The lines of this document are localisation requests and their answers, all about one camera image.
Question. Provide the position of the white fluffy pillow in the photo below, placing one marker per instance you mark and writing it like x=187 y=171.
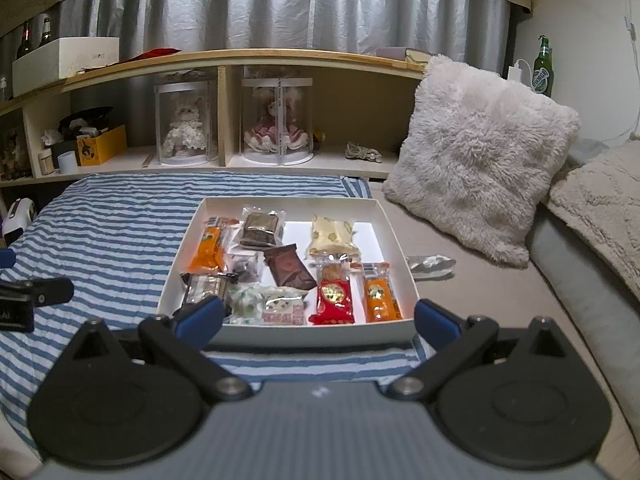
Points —
x=475 y=160

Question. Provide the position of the white bear print snack packet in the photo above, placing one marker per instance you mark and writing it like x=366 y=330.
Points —
x=285 y=310

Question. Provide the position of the white shallow box tray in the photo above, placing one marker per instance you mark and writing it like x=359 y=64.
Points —
x=297 y=230

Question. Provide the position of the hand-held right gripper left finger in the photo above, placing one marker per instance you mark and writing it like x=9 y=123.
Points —
x=200 y=321

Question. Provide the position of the brown glass bottle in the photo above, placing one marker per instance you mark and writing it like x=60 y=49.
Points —
x=24 y=42

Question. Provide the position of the brown snack packet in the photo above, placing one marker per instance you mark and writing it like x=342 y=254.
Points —
x=287 y=267

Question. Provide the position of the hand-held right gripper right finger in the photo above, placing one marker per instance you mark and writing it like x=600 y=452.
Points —
x=437 y=322

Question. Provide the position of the cream yellow snack packet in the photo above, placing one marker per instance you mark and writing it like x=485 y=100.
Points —
x=332 y=235

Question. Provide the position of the clear case with white doll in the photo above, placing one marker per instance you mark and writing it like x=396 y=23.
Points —
x=186 y=125

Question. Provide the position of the white space heater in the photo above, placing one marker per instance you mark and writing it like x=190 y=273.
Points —
x=17 y=217

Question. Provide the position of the yellow cardboard box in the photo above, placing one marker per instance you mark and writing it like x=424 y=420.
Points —
x=102 y=147

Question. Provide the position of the blue white striped blanket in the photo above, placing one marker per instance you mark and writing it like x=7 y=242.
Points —
x=115 y=220

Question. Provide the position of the twine bundle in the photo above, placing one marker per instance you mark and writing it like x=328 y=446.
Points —
x=364 y=153

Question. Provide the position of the framed picture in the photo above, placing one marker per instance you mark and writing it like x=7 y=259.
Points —
x=12 y=152

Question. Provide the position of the clear packet with brown cake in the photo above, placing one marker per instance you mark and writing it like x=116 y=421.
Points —
x=260 y=227

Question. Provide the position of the beige knit cushion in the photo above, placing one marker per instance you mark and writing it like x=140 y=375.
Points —
x=600 y=200

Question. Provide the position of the short orange snack packet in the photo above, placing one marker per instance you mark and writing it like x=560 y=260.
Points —
x=380 y=295

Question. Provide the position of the long orange snack packet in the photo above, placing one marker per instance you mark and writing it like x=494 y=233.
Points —
x=209 y=250

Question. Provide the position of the white cup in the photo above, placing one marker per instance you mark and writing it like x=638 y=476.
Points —
x=67 y=162

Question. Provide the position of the crumpled white wrapper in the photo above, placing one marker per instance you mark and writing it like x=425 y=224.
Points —
x=430 y=266

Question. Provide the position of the clear case with pink doll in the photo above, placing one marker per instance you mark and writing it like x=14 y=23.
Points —
x=275 y=125

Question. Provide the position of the small jar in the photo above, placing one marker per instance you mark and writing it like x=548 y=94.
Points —
x=46 y=162

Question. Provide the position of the red snack packet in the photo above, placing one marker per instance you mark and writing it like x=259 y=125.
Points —
x=335 y=297

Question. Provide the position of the white charger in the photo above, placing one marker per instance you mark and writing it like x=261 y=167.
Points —
x=517 y=72

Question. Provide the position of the small green glass bottle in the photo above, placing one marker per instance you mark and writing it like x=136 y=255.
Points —
x=45 y=32

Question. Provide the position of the black storage box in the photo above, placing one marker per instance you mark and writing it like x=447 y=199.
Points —
x=62 y=148

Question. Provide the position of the white cardboard box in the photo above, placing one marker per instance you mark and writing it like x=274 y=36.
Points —
x=65 y=65

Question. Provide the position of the white and green snack packet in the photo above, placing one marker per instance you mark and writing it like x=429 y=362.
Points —
x=245 y=305

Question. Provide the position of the wooden shelf unit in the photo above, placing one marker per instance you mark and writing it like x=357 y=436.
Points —
x=300 y=56

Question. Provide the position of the grey cushion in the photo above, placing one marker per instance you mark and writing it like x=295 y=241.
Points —
x=590 y=285

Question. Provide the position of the red flat paper item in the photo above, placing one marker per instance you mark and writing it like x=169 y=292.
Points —
x=160 y=52

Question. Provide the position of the grey curtain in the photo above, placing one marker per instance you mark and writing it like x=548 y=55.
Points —
x=275 y=10

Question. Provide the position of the white crumpled tissue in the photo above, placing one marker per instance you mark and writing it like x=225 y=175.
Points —
x=51 y=136

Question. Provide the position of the silver and black snack packet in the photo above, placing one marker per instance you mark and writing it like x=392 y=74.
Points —
x=205 y=290

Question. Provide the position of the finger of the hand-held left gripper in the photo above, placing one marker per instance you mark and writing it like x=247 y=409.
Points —
x=6 y=258
x=37 y=294

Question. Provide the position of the clear packet with dark pieces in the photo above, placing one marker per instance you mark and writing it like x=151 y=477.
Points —
x=245 y=265

